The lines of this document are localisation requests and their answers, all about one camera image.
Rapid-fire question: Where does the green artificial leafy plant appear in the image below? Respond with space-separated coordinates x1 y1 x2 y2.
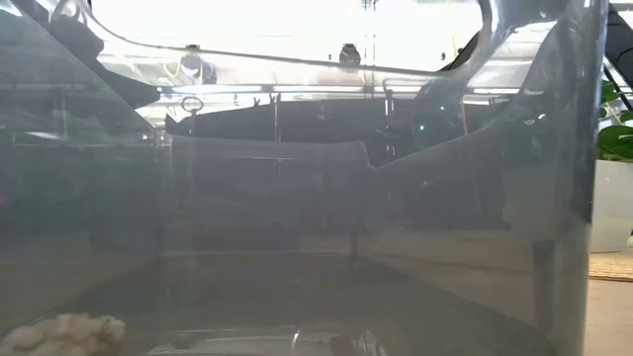
595 78 633 162

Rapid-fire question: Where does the white plant pot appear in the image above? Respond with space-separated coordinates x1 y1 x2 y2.
588 158 633 254

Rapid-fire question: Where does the small metal ring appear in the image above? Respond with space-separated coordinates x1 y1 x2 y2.
180 94 205 118

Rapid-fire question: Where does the dark round fixture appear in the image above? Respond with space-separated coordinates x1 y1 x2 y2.
338 43 362 66

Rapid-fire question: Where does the grey translucent plastic bin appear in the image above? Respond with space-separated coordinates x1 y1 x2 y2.
0 0 609 356

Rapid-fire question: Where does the round woven yellow placemat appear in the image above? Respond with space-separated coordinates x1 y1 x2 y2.
588 249 633 284

